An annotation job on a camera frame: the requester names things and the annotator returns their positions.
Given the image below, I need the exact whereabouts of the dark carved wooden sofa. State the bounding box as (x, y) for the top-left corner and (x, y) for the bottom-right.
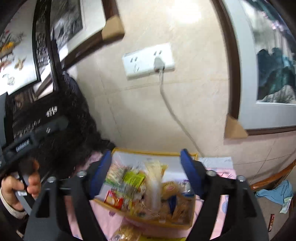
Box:
(10, 72), (115, 179)

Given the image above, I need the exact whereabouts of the green yellow seed packet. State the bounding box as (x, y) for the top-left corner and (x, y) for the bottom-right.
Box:
(122, 171), (145, 189)

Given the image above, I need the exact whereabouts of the wooden armchair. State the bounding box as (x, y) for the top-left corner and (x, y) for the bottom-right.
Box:
(250, 160), (296, 192)

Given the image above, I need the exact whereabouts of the white plug and cable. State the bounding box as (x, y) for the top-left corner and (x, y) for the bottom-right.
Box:
(153, 56), (205, 158)

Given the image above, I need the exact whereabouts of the dark red packet on chair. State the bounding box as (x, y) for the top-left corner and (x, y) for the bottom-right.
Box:
(268, 214), (275, 232)

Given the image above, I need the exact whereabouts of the brown paper snack bag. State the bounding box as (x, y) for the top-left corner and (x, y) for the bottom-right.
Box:
(171, 195), (195, 225)

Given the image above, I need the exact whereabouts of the yellow cardboard shoe box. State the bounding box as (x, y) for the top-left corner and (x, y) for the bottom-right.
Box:
(94, 148), (196, 230)

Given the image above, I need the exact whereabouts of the white wall socket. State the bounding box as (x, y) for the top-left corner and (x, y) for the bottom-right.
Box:
(122, 43), (175, 79)

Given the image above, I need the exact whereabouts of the person left hand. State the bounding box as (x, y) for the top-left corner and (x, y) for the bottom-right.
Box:
(1, 160), (41, 211)

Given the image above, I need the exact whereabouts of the pink floral tablecloth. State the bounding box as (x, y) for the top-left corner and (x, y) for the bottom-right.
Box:
(67, 152), (236, 241)

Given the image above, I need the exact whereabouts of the blue cloth on chair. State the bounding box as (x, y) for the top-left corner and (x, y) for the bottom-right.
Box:
(255, 180), (293, 205)

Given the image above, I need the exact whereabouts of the red snack packet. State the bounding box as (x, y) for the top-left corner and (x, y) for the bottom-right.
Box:
(104, 190), (124, 210)

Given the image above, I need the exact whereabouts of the sesame bar clear wrapper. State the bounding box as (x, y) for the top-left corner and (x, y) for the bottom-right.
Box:
(145, 161), (163, 212)

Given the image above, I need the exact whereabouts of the framed lotus painting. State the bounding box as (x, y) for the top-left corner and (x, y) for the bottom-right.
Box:
(213, 1), (295, 138)

